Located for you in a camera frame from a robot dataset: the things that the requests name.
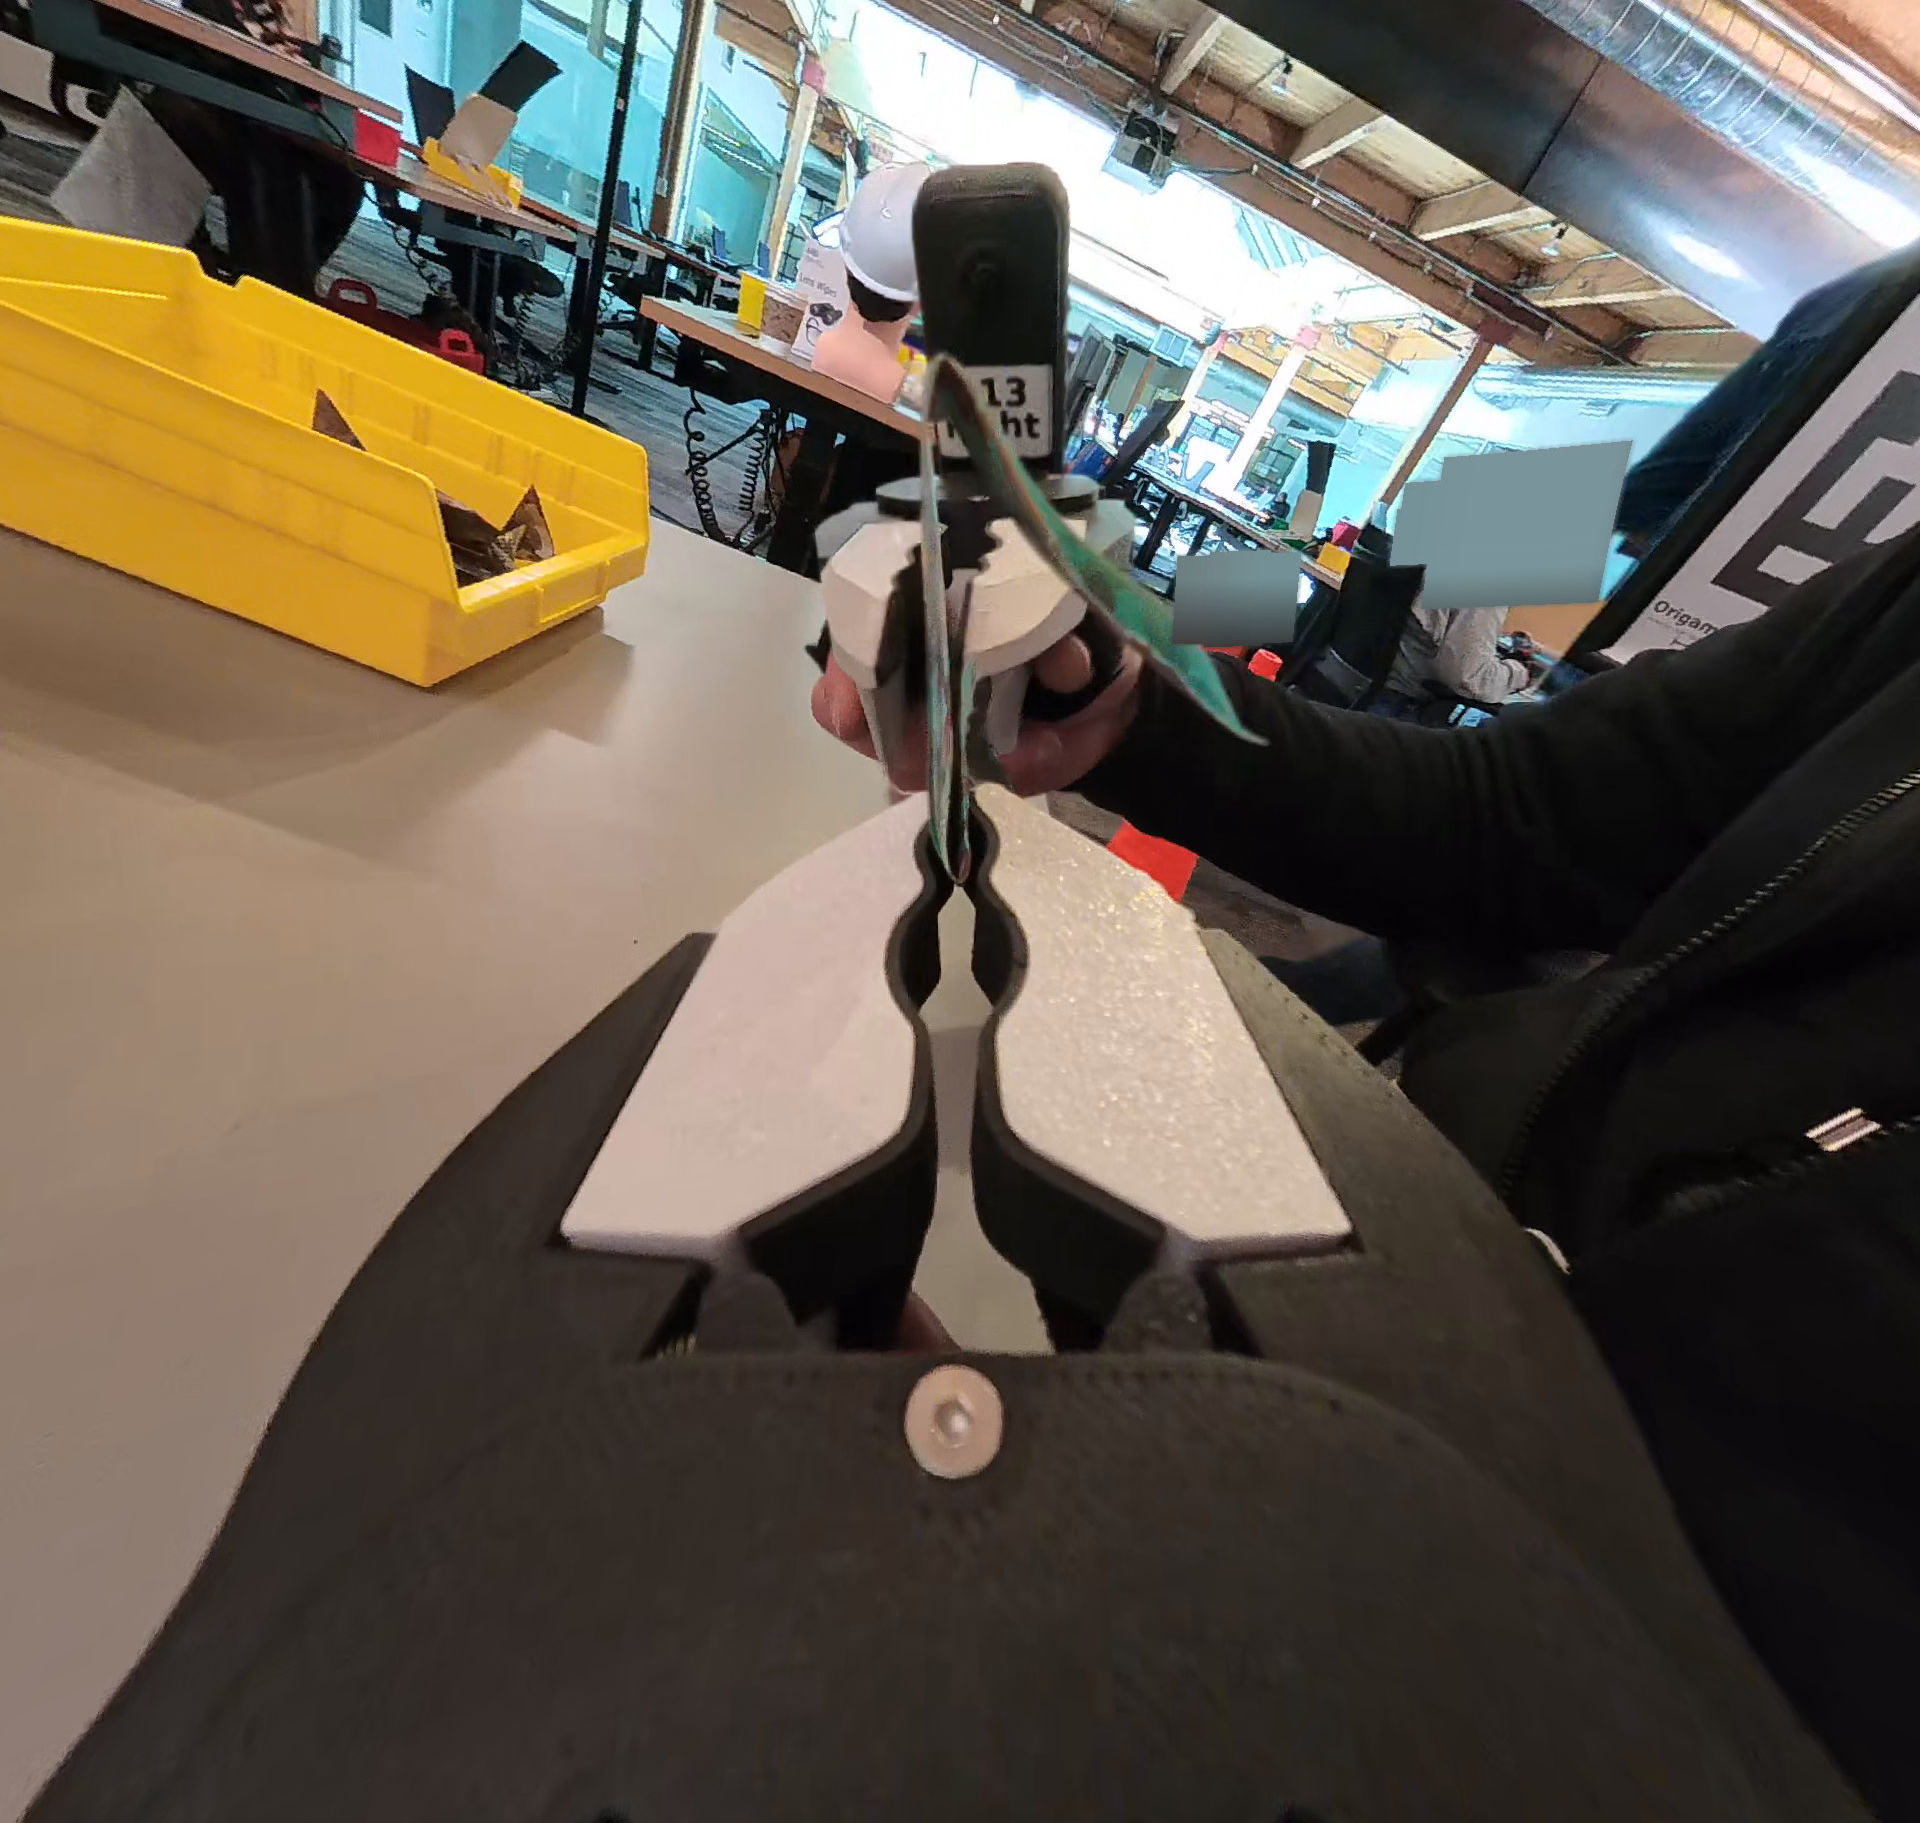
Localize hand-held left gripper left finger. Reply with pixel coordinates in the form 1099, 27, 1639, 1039
558, 807, 960, 1347

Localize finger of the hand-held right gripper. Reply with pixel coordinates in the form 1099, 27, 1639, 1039
959, 499, 1136, 763
819, 501, 960, 792

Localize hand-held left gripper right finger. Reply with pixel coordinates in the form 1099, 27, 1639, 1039
966, 784, 1355, 1354

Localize person's right forearm black sleeve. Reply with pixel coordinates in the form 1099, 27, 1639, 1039
1072, 534, 1920, 961

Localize person's right hand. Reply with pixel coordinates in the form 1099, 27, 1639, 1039
810, 623, 1149, 803

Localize wooden table with black legs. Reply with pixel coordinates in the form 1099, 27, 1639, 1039
639, 293, 932, 574

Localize pile of dark folded papers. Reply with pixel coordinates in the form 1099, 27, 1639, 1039
309, 387, 558, 588

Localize black vertical pole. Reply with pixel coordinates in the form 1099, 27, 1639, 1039
568, 0, 663, 418

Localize small yellow bin with cards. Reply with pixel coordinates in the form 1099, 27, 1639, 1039
416, 128, 527, 208

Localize yellow plastic bin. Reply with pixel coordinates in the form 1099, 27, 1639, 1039
0, 215, 651, 688

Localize white black printed sign board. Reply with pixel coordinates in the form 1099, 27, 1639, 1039
1601, 293, 1920, 664

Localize long wooden workbench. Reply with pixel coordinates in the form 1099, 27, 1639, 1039
0, 0, 407, 146

